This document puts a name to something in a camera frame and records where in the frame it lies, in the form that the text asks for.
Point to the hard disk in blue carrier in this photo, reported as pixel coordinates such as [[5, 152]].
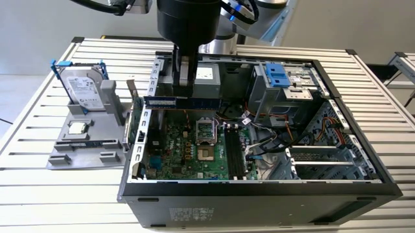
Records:
[[84, 89]]

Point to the silver CPU chip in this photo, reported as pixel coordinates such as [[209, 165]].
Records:
[[77, 128]]

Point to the CPU socket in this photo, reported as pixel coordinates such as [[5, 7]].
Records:
[[205, 153]]

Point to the grey power supply unit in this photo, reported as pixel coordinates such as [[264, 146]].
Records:
[[206, 89]]

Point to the black case fan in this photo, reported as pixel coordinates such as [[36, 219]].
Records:
[[160, 126]]

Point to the grey parts rack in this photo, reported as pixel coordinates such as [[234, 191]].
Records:
[[106, 132]]

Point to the grey metal disk bay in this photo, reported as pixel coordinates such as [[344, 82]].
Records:
[[324, 163]]

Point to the green graphics card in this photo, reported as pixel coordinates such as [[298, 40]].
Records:
[[137, 104]]

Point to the blue plastic drive latch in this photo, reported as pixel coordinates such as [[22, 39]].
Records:
[[274, 75]]

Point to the black open PC case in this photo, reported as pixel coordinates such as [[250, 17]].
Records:
[[226, 208]]

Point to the black round case speaker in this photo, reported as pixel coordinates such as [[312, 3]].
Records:
[[233, 112]]

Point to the small aluminium frame table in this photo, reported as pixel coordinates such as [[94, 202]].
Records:
[[403, 63]]

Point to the black strip yellow tip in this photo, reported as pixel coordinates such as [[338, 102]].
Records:
[[129, 38]]

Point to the grey metal drive cage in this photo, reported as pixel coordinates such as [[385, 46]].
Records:
[[297, 94]]

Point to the silver wrist camera blue light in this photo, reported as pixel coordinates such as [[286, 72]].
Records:
[[241, 24]]

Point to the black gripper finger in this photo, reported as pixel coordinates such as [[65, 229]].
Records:
[[185, 72]]

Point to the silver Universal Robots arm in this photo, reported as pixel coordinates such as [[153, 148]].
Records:
[[222, 44]]

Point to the green motherboard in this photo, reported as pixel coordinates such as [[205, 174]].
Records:
[[206, 167]]

